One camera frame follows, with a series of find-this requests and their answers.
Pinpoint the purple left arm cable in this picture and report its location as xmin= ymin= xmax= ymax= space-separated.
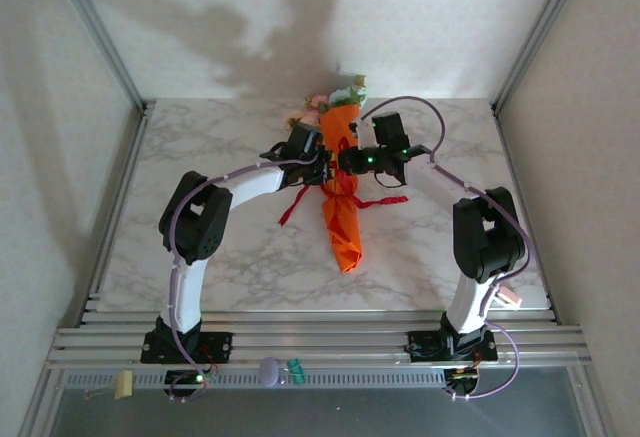
xmin=167 ymin=154 xmax=326 ymax=403

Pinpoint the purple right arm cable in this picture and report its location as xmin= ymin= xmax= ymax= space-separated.
xmin=357 ymin=95 xmax=537 ymax=402

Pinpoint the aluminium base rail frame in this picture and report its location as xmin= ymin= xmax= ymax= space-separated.
xmin=44 ymin=99 xmax=596 ymax=371

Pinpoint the small pink eraser block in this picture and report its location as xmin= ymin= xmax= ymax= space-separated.
xmin=492 ymin=284 xmax=524 ymax=311

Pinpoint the red ribbon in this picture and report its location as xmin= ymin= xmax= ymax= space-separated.
xmin=278 ymin=136 xmax=409 ymax=228

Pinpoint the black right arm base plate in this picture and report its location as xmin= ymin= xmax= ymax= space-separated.
xmin=405 ymin=329 xmax=500 ymax=363

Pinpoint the grey slotted cable duct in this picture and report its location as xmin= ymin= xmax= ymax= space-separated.
xmin=62 ymin=369 xmax=446 ymax=391

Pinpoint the orange wrapping paper sheet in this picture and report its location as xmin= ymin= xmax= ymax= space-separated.
xmin=318 ymin=103 xmax=364 ymax=275

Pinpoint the light blue artificial flower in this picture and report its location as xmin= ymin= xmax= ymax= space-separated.
xmin=327 ymin=74 xmax=369 ymax=108

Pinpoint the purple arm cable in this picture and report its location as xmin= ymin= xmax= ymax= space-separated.
xmin=167 ymin=154 xmax=326 ymax=403
xmin=357 ymin=95 xmax=537 ymax=402

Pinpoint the aluminium corner post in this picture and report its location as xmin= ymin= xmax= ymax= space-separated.
xmin=47 ymin=0 xmax=151 ymax=114
xmin=492 ymin=0 xmax=591 ymax=114

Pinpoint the yellow binder clip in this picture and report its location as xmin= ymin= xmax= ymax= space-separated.
xmin=83 ymin=369 xmax=135 ymax=402

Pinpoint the purple oval pebble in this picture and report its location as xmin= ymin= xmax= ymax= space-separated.
xmin=257 ymin=355 xmax=280 ymax=388

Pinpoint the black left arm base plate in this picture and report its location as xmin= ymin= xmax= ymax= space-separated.
xmin=139 ymin=330 xmax=235 ymax=364

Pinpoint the peach artificial flower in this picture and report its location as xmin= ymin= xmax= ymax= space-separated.
xmin=285 ymin=109 xmax=321 ymax=133

